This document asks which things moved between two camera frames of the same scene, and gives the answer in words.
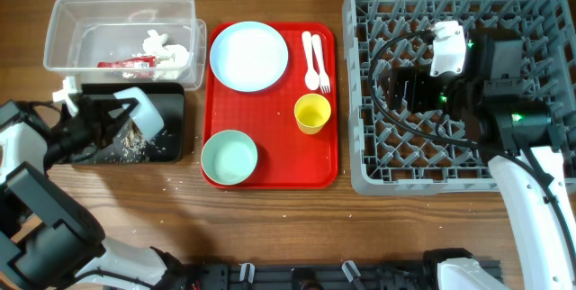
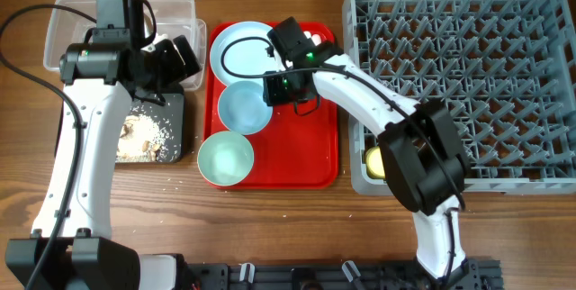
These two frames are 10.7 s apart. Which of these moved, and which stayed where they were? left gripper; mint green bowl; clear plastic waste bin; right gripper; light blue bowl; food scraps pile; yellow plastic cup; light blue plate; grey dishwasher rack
Moved: yellow plastic cup; right gripper; left gripper; food scraps pile; light blue bowl
Stayed: grey dishwasher rack; clear plastic waste bin; mint green bowl; light blue plate
